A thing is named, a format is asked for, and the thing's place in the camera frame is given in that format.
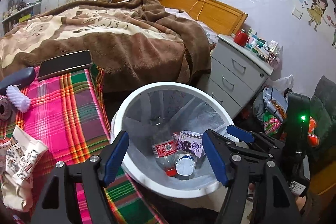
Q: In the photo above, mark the boxes on cabinet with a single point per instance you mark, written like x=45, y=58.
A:
x=267, y=50

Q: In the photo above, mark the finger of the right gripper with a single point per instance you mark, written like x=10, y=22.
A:
x=239, y=133

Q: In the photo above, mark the shelf with clutter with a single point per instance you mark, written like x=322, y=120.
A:
x=17, y=11

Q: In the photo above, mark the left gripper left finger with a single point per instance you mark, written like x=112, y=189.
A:
x=112, y=157

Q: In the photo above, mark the pile of clothes bags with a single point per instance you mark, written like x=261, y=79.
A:
x=271, y=105

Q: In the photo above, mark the patterned paper bag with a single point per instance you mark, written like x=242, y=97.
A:
x=22, y=156

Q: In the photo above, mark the white ribbed foam roll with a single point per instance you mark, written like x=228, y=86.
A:
x=18, y=99

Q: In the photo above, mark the dark blue glasses case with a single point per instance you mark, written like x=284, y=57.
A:
x=21, y=79

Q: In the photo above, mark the clear plastic water bottle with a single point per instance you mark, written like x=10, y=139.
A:
x=163, y=146

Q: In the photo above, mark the red drink can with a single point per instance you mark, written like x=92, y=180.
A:
x=5, y=108

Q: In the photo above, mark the wooden headboard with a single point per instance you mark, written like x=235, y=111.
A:
x=220, y=17

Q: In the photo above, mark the dark green sofa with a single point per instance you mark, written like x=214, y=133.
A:
x=322, y=109

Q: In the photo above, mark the white crumpled cup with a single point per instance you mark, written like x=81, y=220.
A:
x=185, y=164

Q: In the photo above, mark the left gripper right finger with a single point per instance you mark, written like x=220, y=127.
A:
x=218, y=154

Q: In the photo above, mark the white trash bin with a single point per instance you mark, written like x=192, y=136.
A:
x=185, y=109

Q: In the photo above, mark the red mug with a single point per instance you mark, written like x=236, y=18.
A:
x=241, y=38

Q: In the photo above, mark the black smartphone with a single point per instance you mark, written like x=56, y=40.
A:
x=63, y=64

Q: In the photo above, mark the cartoon girl wall sticker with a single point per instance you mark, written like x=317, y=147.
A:
x=316, y=13

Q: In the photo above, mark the grey bedside drawer cabinet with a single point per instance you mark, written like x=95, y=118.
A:
x=237, y=74

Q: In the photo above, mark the brown fleece blanket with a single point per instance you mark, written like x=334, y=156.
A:
x=136, y=42

